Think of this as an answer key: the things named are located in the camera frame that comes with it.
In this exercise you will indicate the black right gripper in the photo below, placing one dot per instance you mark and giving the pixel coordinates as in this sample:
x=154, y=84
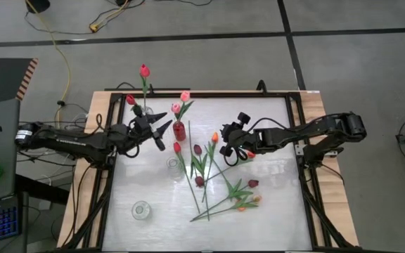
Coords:
x=239, y=138

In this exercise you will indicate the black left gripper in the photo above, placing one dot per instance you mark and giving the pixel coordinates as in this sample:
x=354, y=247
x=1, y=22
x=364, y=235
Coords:
x=142, y=127

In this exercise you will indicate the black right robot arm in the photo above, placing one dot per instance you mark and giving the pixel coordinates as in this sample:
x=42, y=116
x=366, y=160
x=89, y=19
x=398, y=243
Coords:
x=294, y=135

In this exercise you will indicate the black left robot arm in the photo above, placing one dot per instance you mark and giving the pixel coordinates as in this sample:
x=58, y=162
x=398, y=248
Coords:
x=65, y=140

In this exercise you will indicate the red ribbed glass vase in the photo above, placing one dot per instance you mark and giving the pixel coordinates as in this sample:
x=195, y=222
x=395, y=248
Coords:
x=179, y=133

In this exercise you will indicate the clear embossed glass vase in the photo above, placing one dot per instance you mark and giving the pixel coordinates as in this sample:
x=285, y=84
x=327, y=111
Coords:
x=174, y=167

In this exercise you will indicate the thin black bar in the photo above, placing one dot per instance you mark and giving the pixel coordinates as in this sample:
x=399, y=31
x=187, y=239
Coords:
x=167, y=89

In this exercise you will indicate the black stand foot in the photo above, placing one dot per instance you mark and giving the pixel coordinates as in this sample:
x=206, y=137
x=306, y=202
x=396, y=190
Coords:
x=121, y=1
x=39, y=4

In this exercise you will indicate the black desk beam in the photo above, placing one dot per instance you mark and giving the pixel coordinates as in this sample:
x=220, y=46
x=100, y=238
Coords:
x=40, y=189

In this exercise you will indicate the large black foam mat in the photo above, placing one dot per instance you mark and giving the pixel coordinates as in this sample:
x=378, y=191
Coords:
x=2, y=81

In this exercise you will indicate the black clamp mount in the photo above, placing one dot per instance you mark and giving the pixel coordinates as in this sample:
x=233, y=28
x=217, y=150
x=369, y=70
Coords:
x=261, y=86
x=150, y=88

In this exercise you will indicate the black metal table frame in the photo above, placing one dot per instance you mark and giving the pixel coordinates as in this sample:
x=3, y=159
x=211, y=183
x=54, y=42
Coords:
x=276, y=95

